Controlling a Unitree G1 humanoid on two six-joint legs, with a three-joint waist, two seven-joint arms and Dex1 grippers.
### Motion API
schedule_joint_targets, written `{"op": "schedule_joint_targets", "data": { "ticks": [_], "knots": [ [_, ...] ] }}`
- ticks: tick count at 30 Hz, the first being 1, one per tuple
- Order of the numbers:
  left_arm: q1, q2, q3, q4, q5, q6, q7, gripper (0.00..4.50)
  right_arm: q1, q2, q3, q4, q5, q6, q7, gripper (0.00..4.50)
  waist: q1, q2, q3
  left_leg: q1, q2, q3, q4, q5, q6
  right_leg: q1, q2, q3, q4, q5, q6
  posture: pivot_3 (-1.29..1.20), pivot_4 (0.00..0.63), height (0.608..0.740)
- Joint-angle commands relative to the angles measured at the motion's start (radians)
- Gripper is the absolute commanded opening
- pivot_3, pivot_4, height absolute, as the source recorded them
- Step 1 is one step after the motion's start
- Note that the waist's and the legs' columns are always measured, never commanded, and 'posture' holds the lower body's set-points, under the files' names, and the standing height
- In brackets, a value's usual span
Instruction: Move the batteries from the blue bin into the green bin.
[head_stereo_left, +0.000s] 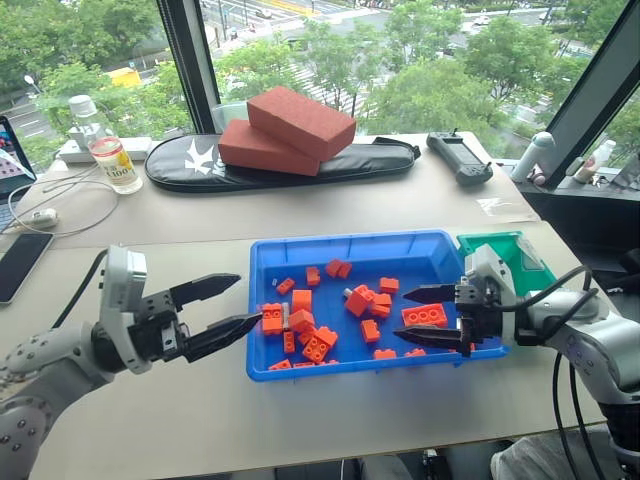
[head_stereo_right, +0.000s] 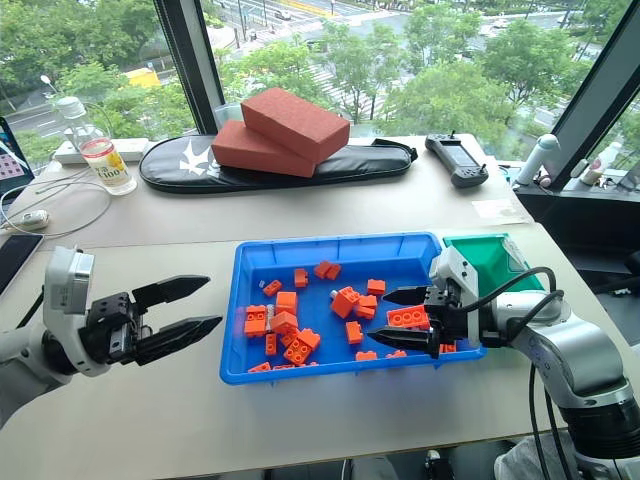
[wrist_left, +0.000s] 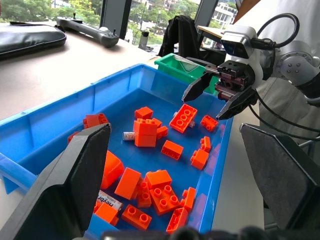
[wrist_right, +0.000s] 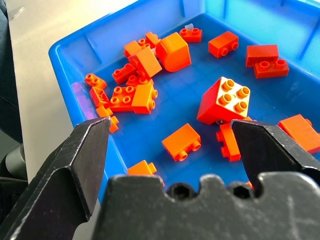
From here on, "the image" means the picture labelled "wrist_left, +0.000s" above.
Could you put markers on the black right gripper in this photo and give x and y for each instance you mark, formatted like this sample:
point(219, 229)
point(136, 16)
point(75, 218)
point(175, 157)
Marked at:
point(235, 77)

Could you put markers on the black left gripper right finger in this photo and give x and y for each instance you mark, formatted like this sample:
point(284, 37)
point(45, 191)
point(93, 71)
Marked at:
point(285, 180)

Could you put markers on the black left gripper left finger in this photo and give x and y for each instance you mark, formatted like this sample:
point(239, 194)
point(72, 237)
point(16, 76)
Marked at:
point(62, 190)

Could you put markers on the green plastic bin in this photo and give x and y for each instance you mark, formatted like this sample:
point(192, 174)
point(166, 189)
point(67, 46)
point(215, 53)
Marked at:
point(167, 63)

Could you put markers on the orange building block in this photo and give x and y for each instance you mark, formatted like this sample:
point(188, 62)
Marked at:
point(107, 213)
point(143, 112)
point(208, 123)
point(128, 183)
point(157, 122)
point(177, 220)
point(172, 149)
point(188, 198)
point(72, 137)
point(94, 120)
point(144, 196)
point(199, 159)
point(158, 178)
point(205, 143)
point(162, 132)

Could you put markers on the upside-down orange Lego brick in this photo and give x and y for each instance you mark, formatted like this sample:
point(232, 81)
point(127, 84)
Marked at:
point(183, 118)

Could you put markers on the clear plastic film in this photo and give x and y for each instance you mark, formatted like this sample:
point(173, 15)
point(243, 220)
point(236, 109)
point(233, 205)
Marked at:
point(186, 63)

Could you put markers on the white battery with black print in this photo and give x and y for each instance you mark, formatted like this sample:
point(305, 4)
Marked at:
point(110, 201)

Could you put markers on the orange rounded block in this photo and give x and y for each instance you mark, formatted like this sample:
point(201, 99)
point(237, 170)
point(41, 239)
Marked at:
point(112, 170)

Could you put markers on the wooden board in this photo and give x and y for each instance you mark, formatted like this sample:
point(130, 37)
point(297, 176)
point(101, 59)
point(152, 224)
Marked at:
point(211, 31)

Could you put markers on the black jacket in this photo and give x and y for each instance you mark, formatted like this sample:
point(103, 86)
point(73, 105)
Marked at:
point(178, 35)

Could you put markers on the orange 1x2 building brick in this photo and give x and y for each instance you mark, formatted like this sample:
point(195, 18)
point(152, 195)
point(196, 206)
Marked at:
point(136, 217)

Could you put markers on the orange Lego bricks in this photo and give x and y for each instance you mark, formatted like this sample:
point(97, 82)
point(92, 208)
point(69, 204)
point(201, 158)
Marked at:
point(145, 133)

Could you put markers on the blue plastic tray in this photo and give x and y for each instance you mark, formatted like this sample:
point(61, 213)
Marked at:
point(185, 172)

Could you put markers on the white patterned battery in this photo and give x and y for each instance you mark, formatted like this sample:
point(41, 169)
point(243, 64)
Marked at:
point(128, 136)

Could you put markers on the grey drinking bottle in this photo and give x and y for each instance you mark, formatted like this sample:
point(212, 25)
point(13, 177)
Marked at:
point(143, 40)

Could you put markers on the orange four-stud block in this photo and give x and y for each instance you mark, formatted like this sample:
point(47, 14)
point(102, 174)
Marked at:
point(165, 198)

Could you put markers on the grey remote controller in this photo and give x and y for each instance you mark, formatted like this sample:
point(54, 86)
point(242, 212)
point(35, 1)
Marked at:
point(92, 31)

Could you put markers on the black soft bag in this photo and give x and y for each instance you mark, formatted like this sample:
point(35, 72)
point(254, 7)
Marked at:
point(27, 38)

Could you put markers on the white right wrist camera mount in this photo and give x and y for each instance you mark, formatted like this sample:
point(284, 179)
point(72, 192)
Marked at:
point(240, 31)

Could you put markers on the dark window post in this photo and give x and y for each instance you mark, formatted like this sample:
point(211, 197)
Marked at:
point(115, 17)
point(205, 12)

